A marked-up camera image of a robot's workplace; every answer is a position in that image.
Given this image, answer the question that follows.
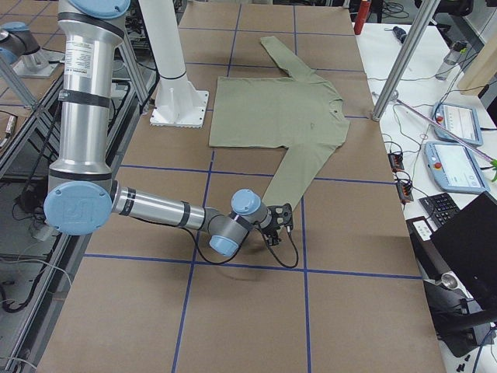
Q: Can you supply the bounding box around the aluminium frame post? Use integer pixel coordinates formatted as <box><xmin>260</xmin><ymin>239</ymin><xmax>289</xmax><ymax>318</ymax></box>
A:
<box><xmin>372</xmin><ymin>0</ymin><xmax>440</xmax><ymax>121</ymax></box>

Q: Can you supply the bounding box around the black keyboard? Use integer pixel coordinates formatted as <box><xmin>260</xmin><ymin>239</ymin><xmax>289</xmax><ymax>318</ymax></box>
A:
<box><xmin>419</xmin><ymin>193</ymin><xmax>460</xmax><ymax>228</ymax></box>

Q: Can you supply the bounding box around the black laptop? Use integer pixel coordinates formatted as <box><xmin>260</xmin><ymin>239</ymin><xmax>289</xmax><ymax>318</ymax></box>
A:
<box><xmin>431</xmin><ymin>192</ymin><xmax>496</xmax><ymax>309</ymax></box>

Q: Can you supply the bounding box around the clear water bottle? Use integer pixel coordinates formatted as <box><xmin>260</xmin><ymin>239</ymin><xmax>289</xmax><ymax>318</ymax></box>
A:
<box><xmin>435</xmin><ymin>40</ymin><xmax>468</xmax><ymax>81</ymax></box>

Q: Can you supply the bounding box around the grey orange usb hub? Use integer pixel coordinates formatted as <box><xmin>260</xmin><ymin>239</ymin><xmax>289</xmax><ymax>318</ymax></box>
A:
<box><xmin>388</xmin><ymin>152</ymin><xmax>405</xmax><ymax>173</ymax></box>
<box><xmin>395</xmin><ymin>179</ymin><xmax>414</xmax><ymax>204</ymax></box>

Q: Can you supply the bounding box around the steel cup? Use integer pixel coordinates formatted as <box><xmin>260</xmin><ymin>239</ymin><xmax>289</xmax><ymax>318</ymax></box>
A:
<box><xmin>440</xmin><ymin>272</ymin><xmax>459</xmax><ymax>291</ymax></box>

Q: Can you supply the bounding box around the near blue teach pendant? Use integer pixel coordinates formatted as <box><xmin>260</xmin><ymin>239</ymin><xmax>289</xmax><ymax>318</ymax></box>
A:
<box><xmin>424</xmin><ymin>141</ymin><xmax>490</xmax><ymax>194</ymax></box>

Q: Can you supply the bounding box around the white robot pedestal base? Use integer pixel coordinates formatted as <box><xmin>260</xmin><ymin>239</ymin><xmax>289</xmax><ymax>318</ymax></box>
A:
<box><xmin>139</xmin><ymin>0</ymin><xmax>209</xmax><ymax>128</ymax></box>

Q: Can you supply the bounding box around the far blue teach pendant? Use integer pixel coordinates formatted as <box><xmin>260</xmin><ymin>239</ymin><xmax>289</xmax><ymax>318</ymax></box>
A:
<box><xmin>432</xmin><ymin>103</ymin><xmax>483</xmax><ymax>146</ymax></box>

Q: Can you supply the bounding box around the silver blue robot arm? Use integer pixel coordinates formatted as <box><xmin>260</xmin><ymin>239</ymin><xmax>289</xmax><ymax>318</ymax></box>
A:
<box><xmin>1</xmin><ymin>21</ymin><xmax>64</xmax><ymax>78</ymax></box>
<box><xmin>43</xmin><ymin>1</ymin><xmax>293</xmax><ymax>258</ymax></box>

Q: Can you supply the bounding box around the blue teach pendant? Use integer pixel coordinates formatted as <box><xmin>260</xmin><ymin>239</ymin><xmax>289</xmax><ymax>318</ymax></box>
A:
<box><xmin>424</xmin><ymin>141</ymin><xmax>490</xmax><ymax>194</ymax></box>
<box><xmin>432</xmin><ymin>103</ymin><xmax>483</xmax><ymax>146</ymax></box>

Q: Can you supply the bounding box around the red bottle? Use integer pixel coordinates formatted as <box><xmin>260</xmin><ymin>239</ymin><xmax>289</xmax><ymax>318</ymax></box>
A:
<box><xmin>353</xmin><ymin>0</ymin><xmax>371</xmax><ymax>35</ymax></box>

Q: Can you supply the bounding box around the white label remote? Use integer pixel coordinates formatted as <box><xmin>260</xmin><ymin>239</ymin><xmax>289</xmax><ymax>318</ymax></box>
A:
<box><xmin>412</xmin><ymin>220</ymin><xmax>433</xmax><ymax>241</ymax></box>

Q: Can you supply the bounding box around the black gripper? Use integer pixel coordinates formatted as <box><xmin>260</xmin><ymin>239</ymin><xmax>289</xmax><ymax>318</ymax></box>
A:
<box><xmin>265</xmin><ymin>203</ymin><xmax>294</xmax><ymax>246</ymax></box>

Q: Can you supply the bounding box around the olive green long-sleeve shirt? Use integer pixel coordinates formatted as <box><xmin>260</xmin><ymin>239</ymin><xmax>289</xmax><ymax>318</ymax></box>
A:
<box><xmin>209</xmin><ymin>36</ymin><xmax>349</xmax><ymax>207</ymax></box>

